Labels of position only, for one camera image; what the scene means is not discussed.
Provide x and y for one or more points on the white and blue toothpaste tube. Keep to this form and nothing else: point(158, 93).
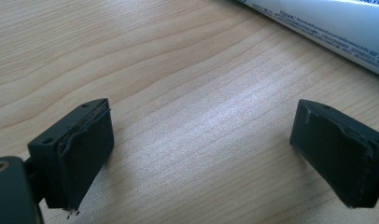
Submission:
point(330, 21)

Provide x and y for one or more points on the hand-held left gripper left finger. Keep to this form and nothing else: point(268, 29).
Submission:
point(81, 149)

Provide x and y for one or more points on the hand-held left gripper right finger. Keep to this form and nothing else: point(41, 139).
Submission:
point(334, 161)

